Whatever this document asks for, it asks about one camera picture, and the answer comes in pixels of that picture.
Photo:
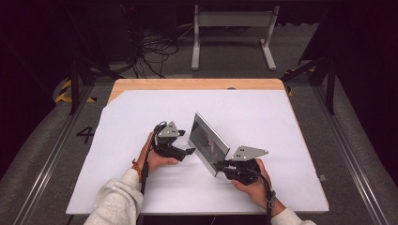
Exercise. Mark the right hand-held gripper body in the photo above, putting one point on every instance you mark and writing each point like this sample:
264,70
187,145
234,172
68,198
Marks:
245,153

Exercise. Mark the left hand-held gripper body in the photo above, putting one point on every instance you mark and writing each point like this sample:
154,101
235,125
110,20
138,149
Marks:
169,131

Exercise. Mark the white table cover sheet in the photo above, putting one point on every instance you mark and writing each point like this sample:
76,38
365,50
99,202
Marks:
250,109

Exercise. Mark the person's right hand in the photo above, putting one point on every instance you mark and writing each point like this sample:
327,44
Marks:
256,190

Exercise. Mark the small grey table bracket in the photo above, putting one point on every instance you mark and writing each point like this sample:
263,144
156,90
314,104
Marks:
322,177

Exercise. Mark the person's left hand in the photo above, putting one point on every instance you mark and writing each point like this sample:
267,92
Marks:
156,162

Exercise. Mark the black metal stand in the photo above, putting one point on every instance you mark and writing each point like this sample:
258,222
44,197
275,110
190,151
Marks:
330,84
75,84

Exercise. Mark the white metal desk frame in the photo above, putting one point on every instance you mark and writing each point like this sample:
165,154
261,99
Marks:
234,18

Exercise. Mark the aluminium floor rail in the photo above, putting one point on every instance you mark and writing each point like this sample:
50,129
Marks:
347,150
50,156

